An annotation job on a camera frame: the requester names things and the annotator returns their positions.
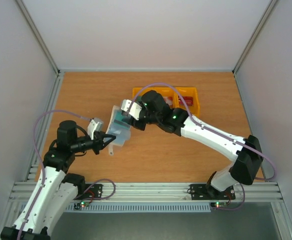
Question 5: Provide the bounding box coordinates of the aluminium front rail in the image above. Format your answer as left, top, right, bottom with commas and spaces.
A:
8, 181, 284, 203

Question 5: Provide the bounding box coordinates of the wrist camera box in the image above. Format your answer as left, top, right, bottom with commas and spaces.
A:
120, 99, 142, 121
87, 117, 104, 140

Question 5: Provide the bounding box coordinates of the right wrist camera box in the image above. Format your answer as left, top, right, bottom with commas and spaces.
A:
120, 99, 142, 121

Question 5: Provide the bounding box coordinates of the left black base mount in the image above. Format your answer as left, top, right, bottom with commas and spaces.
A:
75, 183, 103, 200

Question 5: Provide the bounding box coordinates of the beige card holder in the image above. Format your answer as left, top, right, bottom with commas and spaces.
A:
106, 105, 131, 156

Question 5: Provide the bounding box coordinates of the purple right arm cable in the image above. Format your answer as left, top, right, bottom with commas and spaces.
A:
127, 82, 277, 182

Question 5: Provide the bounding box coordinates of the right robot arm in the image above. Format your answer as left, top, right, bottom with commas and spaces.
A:
121, 90, 263, 200

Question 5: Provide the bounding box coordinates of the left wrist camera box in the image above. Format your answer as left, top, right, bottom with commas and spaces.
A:
87, 117, 104, 140

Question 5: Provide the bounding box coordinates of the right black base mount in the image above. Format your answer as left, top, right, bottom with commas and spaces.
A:
187, 183, 236, 201

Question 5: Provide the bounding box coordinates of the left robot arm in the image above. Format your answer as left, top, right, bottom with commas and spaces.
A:
0, 118, 116, 240

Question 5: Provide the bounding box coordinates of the grey slotted cable duct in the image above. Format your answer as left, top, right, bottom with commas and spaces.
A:
65, 202, 211, 214

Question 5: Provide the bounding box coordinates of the pink red card in bin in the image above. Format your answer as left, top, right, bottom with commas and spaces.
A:
163, 96, 173, 106

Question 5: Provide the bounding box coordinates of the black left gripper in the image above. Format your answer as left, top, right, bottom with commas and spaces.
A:
71, 131, 116, 155

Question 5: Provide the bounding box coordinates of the yellow plastic bin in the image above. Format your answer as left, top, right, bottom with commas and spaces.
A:
157, 87, 179, 108
173, 86, 201, 117
132, 87, 146, 99

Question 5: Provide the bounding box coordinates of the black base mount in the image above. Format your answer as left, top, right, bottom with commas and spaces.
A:
187, 183, 236, 201
75, 183, 103, 200

